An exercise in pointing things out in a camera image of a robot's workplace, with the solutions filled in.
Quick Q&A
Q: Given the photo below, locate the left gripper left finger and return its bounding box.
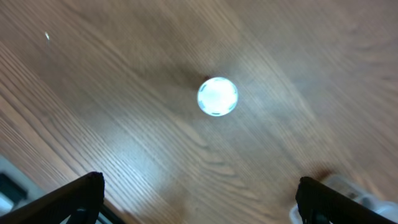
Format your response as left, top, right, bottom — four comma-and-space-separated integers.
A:
1, 172, 105, 224

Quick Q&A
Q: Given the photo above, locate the orange bottle white cap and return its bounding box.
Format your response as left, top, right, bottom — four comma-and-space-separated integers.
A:
197, 77, 239, 117

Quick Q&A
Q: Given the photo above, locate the clear plastic container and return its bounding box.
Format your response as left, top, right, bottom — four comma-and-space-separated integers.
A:
289, 174, 398, 224

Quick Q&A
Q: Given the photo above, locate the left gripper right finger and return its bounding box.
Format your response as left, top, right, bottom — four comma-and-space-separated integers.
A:
295, 176, 398, 224

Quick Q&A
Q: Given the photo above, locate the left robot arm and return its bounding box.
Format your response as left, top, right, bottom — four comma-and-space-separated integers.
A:
1, 157, 397, 223

